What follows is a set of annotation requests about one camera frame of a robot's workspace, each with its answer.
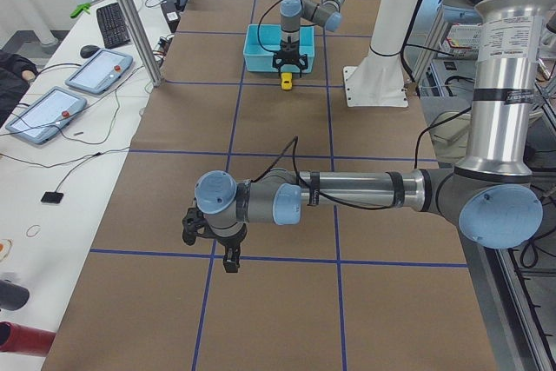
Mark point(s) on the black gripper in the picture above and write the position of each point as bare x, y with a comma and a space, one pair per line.
228, 242
289, 48

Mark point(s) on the yellow beetle toy car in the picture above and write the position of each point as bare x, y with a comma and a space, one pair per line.
286, 81

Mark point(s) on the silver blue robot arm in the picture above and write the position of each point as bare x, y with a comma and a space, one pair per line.
323, 13
486, 195

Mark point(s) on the turquoise plastic bin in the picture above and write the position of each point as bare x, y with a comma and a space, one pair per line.
262, 41

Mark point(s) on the black keyboard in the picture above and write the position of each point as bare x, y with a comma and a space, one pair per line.
112, 26

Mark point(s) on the upper teach pendant tablet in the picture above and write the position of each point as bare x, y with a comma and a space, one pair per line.
100, 71

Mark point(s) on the teach pendant tablet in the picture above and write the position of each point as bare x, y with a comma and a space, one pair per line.
47, 116
100, 71

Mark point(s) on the small black square pad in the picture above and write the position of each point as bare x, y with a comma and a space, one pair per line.
52, 197

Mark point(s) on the black computer mouse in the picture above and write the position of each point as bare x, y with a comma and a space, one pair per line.
88, 51

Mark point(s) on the green plastic clamp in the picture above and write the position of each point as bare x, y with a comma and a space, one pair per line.
79, 9

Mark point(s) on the red cylinder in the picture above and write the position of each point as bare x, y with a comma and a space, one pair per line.
19, 339

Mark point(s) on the lower teach pendant tablet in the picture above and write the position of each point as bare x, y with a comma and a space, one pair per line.
47, 116

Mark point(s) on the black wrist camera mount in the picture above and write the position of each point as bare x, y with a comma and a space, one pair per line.
194, 224

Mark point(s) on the white pedestal column with base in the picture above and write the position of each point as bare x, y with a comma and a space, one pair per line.
378, 80

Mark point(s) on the aluminium frame post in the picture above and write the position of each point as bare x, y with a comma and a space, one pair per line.
141, 41

